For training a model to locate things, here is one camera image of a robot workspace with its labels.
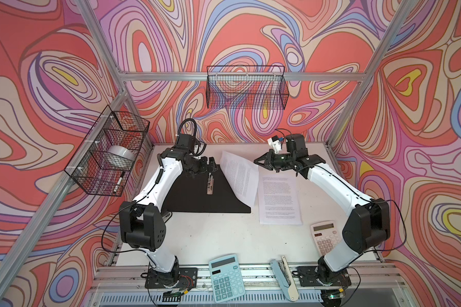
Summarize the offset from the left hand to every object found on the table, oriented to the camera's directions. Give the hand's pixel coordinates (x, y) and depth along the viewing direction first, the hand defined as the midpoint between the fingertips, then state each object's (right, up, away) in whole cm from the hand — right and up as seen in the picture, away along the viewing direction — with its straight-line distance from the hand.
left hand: (210, 167), depth 85 cm
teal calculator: (+8, -42, -14) cm, 45 cm away
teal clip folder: (-3, -13, +12) cm, 19 cm away
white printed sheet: (+15, -5, +2) cm, 16 cm away
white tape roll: (-33, +6, -12) cm, 35 cm away
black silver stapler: (-21, -23, +3) cm, 31 cm away
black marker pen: (-34, -5, -13) cm, 37 cm away
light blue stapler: (+30, -41, -15) cm, 53 cm away
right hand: (+20, +1, -5) cm, 21 cm away
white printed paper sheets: (+34, -16, +10) cm, 39 cm away
